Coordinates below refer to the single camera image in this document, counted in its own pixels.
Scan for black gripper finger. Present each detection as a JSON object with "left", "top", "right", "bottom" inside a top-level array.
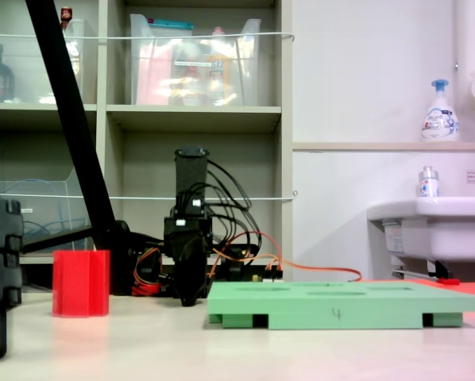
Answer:
[{"left": 176, "top": 262, "right": 207, "bottom": 307}]

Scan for red cross columnar block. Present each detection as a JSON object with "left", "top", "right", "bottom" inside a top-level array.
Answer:
[{"left": 52, "top": 248, "right": 111, "bottom": 318}]

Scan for black table clamp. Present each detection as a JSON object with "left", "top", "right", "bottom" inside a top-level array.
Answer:
[{"left": 220, "top": 244, "right": 258, "bottom": 283}]

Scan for beige shelf unit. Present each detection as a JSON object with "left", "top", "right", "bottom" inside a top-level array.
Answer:
[{"left": 0, "top": 0, "right": 295, "bottom": 279}]

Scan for green shape sorter board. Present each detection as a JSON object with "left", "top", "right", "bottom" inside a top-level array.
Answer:
[{"left": 207, "top": 280, "right": 475, "bottom": 330}]

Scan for pink pouch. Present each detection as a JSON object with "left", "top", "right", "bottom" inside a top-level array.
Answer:
[{"left": 136, "top": 41, "right": 174, "bottom": 106}]

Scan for orange bottle with pink cap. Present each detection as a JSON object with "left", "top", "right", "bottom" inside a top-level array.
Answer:
[{"left": 205, "top": 26, "right": 234, "bottom": 106}]

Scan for black tripod leg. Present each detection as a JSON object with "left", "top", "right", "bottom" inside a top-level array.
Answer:
[{"left": 21, "top": 0, "right": 133, "bottom": 297}]

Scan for wide clear plastic bin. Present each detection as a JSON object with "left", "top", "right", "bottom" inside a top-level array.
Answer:
[{"left": 129, "top": 13, "right": 262, "bottom": 107}]

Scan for clear plastic bin with bottles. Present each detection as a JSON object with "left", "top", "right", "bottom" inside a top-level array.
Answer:
[{"left": 0, "top": 18, "right": 86, "bottom": 105}]

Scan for small clear bottle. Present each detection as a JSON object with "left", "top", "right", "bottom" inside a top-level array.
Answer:
[{"left": 415, "top": 165, "right": 440, "bottom": 198}]

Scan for white sink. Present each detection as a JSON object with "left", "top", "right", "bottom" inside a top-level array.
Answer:
[{"left": 366, "top": 196, "right": 475, "bottom": 279}]

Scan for dark glass bottle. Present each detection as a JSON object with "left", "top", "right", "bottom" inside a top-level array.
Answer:
[{"left": 0, "top": 43, "right": 16, "bottom": 103}]

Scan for metal rod with red tip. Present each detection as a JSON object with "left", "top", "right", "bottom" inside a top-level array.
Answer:
[{"left": 392, "top": 269, "right": 461, "bottom": 286}]

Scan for white pump soap bottle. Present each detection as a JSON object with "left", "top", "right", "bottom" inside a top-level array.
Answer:
[{"left": 421, "top": 79, "right": 461, "bottom": 143}]

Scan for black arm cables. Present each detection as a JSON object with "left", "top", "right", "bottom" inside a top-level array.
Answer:
[{"left": 203, "top": 158, "right": 262, "bottom": 257}]

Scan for white cord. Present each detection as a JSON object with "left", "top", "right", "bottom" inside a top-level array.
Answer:
[{"left": 0, "top": 190, "right": 299, "bottom": 202}]

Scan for circuit board with wires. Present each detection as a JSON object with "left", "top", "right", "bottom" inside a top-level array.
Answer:
[{"left": 253, "top": 264, "right": 285, "bottom": 283}]

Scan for orange wire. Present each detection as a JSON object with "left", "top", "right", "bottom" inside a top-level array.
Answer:
[{"left": 207, "top": 230, "right": 364, "bottom": 283}]

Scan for clear bin with blue cables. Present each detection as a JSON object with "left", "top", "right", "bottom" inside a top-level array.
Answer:
[{"left": 0, "top": 166, "right": 92, "bottom": 255}]

